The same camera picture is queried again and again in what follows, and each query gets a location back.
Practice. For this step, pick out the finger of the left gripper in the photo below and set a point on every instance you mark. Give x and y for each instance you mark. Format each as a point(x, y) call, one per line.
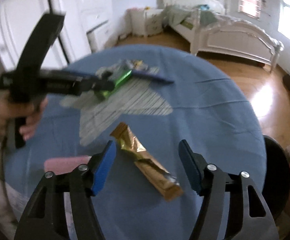
point(98, 83)

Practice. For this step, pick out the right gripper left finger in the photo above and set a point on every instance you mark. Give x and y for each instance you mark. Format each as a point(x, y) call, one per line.
point(44, 215)

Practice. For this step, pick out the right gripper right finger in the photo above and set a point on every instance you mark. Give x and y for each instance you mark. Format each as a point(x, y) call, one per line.
point(249, 216)

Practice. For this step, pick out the green Doublemint gum pack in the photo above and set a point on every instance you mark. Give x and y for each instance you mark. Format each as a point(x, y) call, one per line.
point(115, 83)

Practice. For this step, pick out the gold snack bar wrapper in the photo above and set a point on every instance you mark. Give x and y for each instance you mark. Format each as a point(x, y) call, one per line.
point(161, 179)

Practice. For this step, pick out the person's left hand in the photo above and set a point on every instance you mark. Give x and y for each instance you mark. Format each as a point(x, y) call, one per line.
point(31, 113)

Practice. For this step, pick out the white crumpled tissue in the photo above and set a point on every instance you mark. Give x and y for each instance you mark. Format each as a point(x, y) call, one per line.
point(125, 66)

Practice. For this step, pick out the purple wrapper strip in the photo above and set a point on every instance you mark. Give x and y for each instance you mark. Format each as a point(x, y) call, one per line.
point(149, 76)

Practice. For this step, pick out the white wardrobe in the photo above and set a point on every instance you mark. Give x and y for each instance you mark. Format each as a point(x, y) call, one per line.
point(67, 30)

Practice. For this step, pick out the blue tablecloth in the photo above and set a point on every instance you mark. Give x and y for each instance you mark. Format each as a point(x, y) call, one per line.
point(202, 105)

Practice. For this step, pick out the white nightstand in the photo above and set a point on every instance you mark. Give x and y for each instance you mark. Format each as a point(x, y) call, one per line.
point(153, 22)

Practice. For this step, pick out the green blanket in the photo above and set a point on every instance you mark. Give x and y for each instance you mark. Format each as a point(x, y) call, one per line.
point(199, 15)

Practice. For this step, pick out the white wooden bed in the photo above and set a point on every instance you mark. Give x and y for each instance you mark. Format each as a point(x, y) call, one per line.
point(229, 35)

